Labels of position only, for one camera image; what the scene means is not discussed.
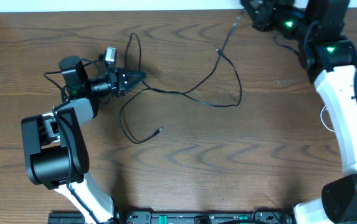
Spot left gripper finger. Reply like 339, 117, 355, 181
120, 80, 142, 96
117, 68, 146, 83

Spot black USB cable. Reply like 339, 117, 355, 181
118, 9, 247, 145

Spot white USB cable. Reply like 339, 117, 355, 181
320, 105, 357, 133

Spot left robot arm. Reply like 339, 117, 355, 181
21, 56, 146, 223

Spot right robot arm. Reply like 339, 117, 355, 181
241, 0, 357, 223

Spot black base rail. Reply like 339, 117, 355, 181
47, 209, 296, 224

